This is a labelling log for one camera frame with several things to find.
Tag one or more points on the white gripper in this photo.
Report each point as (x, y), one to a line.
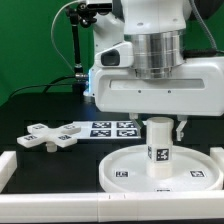
(194, 88)

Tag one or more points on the white round table top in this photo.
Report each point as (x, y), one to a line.
(130, 170)

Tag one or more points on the white cross-shaped table base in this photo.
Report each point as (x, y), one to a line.
(62, 136)

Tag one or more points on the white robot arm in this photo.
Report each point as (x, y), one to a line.
(140, 66)

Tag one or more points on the white marker sheet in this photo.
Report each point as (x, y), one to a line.
(109, 130)

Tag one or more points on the white frame rail fixture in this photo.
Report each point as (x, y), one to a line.
(104, 207)

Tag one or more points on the black camera stand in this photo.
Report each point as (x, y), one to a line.
(85, 17)

